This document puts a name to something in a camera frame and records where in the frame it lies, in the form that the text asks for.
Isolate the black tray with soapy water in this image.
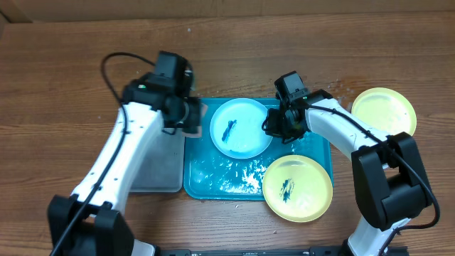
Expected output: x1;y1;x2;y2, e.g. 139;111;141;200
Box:
131;130;185;193

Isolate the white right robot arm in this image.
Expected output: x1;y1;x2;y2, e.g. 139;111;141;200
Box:
262;90;440;255

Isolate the pink and green sponge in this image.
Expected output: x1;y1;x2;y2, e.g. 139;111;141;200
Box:
181;103;208;138

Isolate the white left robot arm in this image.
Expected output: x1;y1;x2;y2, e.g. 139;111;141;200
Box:
48;70;203;255

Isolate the light blue plate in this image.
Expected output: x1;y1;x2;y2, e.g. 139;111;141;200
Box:
210;98;272;159

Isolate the teal plastic tray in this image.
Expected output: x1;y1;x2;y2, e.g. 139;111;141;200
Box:
183;98;333;201

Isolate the yellow plate with blue stain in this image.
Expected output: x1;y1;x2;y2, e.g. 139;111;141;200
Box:
351;87;417;135

